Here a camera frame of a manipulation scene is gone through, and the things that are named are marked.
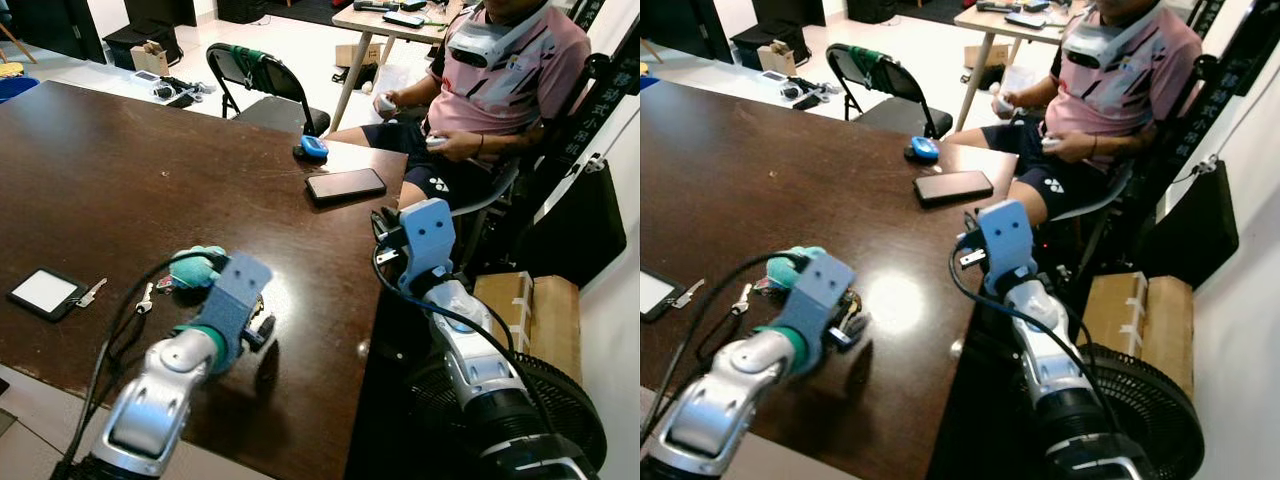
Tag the black smartphone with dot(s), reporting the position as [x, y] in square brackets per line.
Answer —
[346, 186]
[953, 188]

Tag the white VR controller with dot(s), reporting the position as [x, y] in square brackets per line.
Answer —
[385, 101]
[436, 142]
[1050, 143]
[1003, 101]

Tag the black folding chair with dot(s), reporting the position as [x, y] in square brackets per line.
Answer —
[900, 112]
[280, 112]

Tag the silver key with tag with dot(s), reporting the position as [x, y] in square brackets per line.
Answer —
[688, 293]
[90, 293]

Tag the brown taped cardboard box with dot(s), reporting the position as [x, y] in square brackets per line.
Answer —
[1150, 320]
[545, 315]

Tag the flat cardboard box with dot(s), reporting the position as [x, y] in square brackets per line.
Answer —
[985, 56]
[355, 55]

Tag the person in pink shirt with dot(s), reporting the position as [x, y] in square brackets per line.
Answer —
[1125, 95]
[510, 90]

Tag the black office chair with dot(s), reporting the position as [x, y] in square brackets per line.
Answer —
[560, 150]
[1150, 165]

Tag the black square white-screen tablet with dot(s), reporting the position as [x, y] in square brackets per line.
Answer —
[45, 294]
[658, 294]

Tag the black hanging bag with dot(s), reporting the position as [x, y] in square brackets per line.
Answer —
[590, 225]
[1195, 225]

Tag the light wooden table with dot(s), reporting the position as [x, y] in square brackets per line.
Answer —
[375, 28]
[995, 28]

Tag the grey VR headset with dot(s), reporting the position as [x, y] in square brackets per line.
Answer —
[480, 45]
[1095, 45]

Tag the flat black device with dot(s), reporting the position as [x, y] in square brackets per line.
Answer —
[404, 19]
[1026, 19]

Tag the black floor fan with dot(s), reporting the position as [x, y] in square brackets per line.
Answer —
[1165, 400]
[575, 410]

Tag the black banner with characters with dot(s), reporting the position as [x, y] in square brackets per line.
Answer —
[605, 90]
[1225, 90]

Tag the small open cardboard box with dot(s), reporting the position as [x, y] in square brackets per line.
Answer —
[777, 60]
[150, 60]

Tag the black low cabinet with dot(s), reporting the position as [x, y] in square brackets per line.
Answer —
[752, 38]
[125, 40]

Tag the blue bin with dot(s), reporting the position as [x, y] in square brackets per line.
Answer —
[648, 82]
[15, 88]

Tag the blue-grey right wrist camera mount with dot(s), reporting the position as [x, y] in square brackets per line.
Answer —
[1008, 240]
[430, 235]

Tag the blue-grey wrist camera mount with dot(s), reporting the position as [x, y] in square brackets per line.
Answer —
[1008, 240]
[812, 300]
[232, 295]
[430, 235]

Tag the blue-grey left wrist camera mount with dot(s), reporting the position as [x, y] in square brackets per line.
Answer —
[812, 300]
[232, 295]

